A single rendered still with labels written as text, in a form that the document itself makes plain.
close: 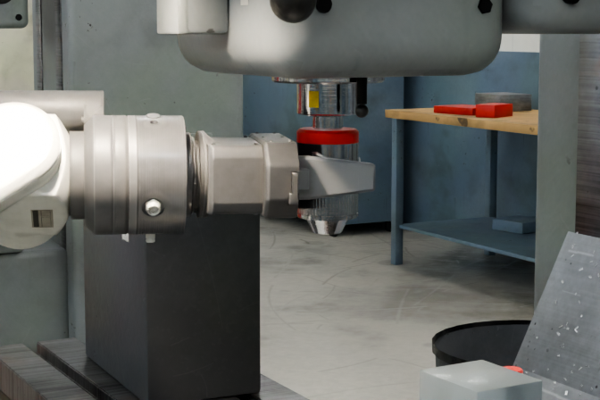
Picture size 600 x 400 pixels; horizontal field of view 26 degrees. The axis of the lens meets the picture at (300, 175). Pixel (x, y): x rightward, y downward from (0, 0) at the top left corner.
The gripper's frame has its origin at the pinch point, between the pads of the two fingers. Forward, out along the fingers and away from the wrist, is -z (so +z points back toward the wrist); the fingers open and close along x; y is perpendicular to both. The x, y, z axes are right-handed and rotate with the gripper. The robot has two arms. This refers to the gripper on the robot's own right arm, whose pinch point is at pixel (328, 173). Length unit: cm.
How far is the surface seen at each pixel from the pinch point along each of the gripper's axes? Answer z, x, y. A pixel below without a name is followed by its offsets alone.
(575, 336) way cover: -27.7, 19.0, 17.9
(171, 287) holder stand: 10.1, 26.8, 13.9
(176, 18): 11.9, -5.9, -11.5
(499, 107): -190, 545, 27
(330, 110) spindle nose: 0.3, -2.4, -4.9
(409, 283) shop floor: -148, 560, 121
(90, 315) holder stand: 18, 45, 20
